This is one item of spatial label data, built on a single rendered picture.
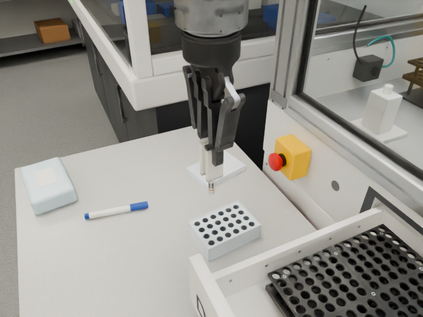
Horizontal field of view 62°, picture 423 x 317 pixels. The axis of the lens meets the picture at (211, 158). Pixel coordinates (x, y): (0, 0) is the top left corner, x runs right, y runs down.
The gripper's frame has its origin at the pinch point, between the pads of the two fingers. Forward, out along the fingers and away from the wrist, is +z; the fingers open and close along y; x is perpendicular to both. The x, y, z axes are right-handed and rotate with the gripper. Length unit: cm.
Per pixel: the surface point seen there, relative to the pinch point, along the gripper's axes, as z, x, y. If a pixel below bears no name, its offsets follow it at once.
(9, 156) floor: 100, -43, -182
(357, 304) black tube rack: 9.4, 6.6, 26.4
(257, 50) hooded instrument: 7, 47, -50
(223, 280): 11.1, -6.0, 13.5
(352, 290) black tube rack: 9.4, 7.7, 24.6
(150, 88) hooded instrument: 13, 10, -54
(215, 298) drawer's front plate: 6.6, -9.8, 17.6
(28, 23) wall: 76, 5, -392
